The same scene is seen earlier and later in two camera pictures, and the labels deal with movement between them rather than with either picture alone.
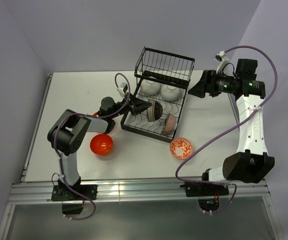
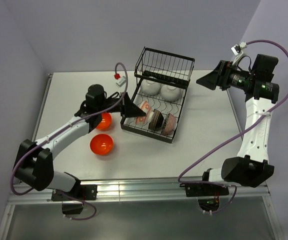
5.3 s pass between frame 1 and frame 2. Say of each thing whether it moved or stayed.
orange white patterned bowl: moved
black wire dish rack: stayed
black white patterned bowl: stayed
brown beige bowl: moved
